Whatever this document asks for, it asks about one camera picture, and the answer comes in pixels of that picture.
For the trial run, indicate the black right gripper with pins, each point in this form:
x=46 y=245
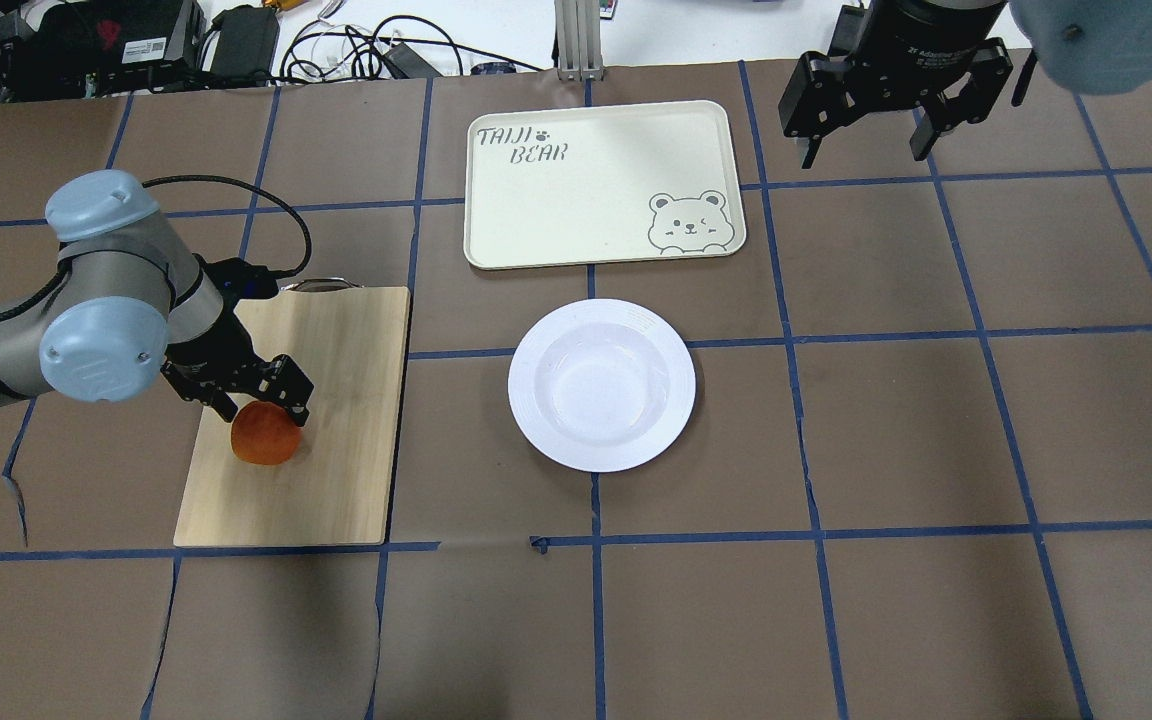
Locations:
x=911 y=48

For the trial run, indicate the aluminium frame post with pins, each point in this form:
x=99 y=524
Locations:
x=578 y=45

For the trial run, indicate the orange fruit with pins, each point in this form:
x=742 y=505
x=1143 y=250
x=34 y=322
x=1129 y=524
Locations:
x=264 y=434

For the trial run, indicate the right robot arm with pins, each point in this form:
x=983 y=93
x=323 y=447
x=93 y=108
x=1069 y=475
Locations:
x=1086 y=47

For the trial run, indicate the wooden cutting board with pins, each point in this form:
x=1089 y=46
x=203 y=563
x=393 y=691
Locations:
x=335 y=491

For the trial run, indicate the cream bear tray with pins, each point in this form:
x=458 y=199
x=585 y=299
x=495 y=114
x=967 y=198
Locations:
x=615 y=184

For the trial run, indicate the black power brick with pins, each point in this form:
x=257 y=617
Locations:
x=245 y=41

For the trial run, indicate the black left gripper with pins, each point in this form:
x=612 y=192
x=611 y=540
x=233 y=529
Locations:
x=215 y=347

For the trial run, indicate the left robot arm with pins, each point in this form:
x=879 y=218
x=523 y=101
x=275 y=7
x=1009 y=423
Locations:
x=129 y=302

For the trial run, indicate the white round plate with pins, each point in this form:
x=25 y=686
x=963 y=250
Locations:
x=602 y=385

